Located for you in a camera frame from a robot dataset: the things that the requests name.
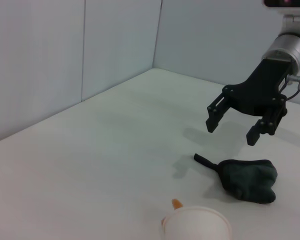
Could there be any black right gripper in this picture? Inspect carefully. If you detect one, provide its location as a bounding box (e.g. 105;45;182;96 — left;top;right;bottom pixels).
205;57;295;146

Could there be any dark blue rag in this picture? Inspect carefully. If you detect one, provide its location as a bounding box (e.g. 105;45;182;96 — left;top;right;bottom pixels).
193;153;278;205

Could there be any white paper cup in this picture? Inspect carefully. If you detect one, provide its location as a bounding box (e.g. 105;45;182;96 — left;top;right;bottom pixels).
161;205;233;240

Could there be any brown water stain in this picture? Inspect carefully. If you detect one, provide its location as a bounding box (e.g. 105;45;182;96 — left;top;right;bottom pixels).
171;198;183;210

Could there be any right gripper cable with connector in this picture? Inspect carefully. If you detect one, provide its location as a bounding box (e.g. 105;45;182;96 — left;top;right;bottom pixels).
284;74;300;101

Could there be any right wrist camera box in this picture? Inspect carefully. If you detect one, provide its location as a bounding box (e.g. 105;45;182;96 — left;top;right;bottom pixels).
261;0;300;10

